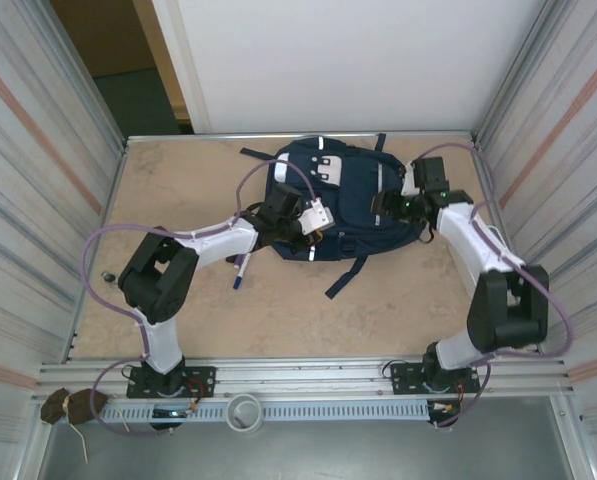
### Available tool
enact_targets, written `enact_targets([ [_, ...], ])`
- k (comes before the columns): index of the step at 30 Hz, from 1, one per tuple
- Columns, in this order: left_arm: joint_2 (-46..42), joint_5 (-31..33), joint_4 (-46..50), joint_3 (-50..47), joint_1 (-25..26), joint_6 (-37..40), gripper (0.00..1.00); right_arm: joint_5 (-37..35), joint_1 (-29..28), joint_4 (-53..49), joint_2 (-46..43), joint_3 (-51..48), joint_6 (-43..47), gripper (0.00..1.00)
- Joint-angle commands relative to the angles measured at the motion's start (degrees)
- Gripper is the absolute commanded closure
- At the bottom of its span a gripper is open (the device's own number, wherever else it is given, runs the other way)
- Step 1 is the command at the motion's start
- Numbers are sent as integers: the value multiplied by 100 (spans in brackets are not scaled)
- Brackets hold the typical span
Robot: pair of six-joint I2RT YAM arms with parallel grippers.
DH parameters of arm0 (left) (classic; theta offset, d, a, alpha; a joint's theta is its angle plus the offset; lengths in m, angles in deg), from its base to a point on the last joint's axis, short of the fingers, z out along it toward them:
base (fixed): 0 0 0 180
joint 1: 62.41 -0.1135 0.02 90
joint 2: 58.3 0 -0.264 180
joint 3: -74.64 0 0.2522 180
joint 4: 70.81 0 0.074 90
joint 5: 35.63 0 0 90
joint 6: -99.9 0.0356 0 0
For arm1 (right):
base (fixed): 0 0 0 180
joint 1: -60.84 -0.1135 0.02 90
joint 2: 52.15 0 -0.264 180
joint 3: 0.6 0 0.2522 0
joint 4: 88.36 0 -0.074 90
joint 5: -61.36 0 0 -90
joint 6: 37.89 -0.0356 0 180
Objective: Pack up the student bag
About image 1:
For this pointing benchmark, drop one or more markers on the navy blue backpack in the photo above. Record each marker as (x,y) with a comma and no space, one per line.
(353,200)

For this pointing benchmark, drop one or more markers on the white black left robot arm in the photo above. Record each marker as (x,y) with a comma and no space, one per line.
(218,245)

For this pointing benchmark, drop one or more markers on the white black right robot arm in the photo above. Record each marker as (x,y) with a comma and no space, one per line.
(460,240)

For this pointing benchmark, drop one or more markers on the white blue marker pen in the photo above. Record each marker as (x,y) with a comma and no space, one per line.
(239,282)

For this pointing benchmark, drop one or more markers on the small dark metal object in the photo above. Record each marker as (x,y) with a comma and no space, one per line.
(108,275)

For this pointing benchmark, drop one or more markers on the brown cloth bundle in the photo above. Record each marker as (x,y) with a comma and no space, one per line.
(80,402)

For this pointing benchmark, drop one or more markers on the aluminium rail beam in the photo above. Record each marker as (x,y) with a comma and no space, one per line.
(303,372)

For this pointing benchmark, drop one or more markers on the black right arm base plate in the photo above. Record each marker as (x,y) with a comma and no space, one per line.
(405,377)

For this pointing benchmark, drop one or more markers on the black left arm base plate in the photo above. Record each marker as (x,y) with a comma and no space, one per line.
(200,380)

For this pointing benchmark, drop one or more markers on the white door frame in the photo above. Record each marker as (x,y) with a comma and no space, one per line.
(182,60)

